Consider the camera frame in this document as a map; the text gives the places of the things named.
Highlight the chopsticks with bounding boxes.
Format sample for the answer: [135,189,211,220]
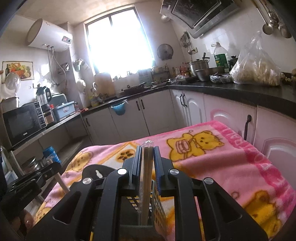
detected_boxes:
[138,140,154,226]

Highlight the blue cup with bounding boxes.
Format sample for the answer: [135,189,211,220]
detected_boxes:
[43,146,61,164]

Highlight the steel pot on shelf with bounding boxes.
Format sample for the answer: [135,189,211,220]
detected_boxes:
[22,157,41,174]

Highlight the black microwave oven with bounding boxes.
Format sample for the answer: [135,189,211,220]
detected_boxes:
[1,101,47,149]

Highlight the grey blue storage box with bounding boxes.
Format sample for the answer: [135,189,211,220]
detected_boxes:
[53,101,75,122]

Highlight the dark green utensil basket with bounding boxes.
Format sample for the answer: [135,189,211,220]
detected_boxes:
[82,164,168,241]

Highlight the pink cartoon bear blanket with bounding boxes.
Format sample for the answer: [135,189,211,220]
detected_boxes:
[35,121,295,240]

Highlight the blender with black base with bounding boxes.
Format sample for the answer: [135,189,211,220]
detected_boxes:
[36,86,55,127]

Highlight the blue hanging bowl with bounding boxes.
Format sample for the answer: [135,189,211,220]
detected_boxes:
[110,100,127,115]

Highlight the white desk fan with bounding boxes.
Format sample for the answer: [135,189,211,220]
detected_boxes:
[1,72,21,99]

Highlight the white water heater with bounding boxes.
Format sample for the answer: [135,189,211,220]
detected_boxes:
[25,19,73,52]

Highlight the steel cooking pot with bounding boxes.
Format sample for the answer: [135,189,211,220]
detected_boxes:
[189,52,210,76]

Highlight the clear plastic food bag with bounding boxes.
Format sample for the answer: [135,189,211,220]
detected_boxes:
[230,31,280,86]

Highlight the oil bottle green label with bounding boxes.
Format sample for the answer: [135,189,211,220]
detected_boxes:
[211,42,229,73]

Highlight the hanging steel ladle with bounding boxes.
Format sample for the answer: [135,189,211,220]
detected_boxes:
[251,0,274,35]

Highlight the black range hood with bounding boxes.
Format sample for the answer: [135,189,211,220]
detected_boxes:
[160,0,239,39]

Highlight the fruit picture on wall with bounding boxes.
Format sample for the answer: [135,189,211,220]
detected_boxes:
[1,61,34,83]

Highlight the round wall fan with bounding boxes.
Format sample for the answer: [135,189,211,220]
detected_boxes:
[157,44,174,61]

